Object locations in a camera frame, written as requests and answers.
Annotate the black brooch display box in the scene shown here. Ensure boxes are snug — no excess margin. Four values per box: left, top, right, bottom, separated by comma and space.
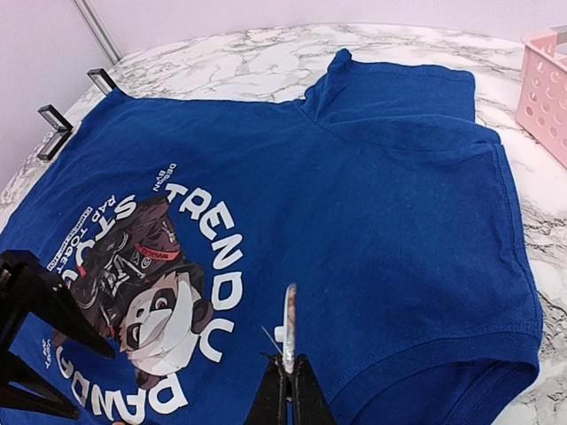
87, 68, 117, 96

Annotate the pink plastic basket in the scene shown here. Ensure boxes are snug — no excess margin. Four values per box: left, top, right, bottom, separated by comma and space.
515, 26, 566, 166

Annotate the left aluminium frame post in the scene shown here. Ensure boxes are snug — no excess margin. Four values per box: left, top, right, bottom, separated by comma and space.
72, 0, 123, 66

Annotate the blue printed t-shirt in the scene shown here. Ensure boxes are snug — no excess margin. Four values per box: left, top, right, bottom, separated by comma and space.
1, 50, 542, 424

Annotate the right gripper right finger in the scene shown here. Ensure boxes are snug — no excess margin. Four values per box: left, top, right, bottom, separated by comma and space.
290, 354, 335, 425

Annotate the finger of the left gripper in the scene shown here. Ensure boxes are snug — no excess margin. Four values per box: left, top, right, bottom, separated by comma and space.
1, 250, 115, 359
1, 352, 81, 421

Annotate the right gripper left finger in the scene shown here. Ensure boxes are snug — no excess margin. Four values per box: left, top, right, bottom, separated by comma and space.
245, 352, 289, 425

